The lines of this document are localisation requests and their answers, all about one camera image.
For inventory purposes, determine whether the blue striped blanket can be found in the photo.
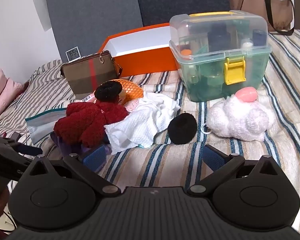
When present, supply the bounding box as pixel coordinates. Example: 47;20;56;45
40;29;300;235

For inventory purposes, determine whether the pink tissue pack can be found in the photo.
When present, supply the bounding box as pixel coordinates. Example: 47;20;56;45
81;94;97;103

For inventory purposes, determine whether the teal face mask packet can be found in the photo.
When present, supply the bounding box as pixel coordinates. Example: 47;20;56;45
25;107;68;145

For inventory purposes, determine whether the black striped bed sheet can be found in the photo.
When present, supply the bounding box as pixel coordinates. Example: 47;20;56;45
0;59;77;140

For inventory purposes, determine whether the black fluffy scrunchie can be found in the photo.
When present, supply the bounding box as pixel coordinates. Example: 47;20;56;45
94;80;123;103

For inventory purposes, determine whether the purple cloth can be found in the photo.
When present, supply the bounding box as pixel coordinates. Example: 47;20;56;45
50;132;112;157

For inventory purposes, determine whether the pink squishy toy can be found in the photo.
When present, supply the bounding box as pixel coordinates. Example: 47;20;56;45
234;86;257;103

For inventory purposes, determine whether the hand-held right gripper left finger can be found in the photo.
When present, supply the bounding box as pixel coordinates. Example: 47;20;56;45
24;145;122;197

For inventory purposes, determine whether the white plush toy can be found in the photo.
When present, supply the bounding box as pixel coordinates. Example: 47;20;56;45
205;95;277;142

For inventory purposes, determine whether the white digital clock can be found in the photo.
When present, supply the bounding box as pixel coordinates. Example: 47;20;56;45
65;47;81;63

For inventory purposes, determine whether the orange honeycomb silicone mat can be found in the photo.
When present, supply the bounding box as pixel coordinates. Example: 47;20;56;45
107;79;144;105

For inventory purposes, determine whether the clear plastic storage box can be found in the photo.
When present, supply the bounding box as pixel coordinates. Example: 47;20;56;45
169;10;273;103

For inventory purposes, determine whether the white waffle towel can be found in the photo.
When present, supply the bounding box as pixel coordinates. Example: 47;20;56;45
104;92;182;154

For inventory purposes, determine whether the black fluffy ball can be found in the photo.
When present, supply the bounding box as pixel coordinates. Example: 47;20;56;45
167;112;198;145

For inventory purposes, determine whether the pink textured cloth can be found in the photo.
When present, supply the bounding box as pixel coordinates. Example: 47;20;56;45
125;100;141;112

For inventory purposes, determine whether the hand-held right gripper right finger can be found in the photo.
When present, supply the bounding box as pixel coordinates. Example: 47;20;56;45
187;144;282;197

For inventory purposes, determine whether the red plush cloth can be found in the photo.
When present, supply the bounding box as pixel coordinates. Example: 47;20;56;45
53;99;129;148

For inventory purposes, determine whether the brown plaid zipper pouch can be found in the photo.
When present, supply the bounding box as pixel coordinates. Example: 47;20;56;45
59;50;123;100

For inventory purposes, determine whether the brown tote bag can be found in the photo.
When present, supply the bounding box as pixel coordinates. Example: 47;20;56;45
229;0;295;35

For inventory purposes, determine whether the light grey headboard panel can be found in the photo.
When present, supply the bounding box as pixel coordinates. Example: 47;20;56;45
44;0;144;60

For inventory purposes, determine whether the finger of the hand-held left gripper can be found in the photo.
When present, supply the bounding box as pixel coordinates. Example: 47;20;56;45
4;132;22;144
16;143;44;156

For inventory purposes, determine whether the orange cardboard box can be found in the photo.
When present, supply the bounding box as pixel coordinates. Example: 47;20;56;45
98;22;180;78

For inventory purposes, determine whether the pink folded cloth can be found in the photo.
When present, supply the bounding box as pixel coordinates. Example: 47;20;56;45
0;69;25;122

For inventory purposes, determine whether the beige cloth pouch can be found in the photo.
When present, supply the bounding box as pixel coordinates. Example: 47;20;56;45
117;90;127;105

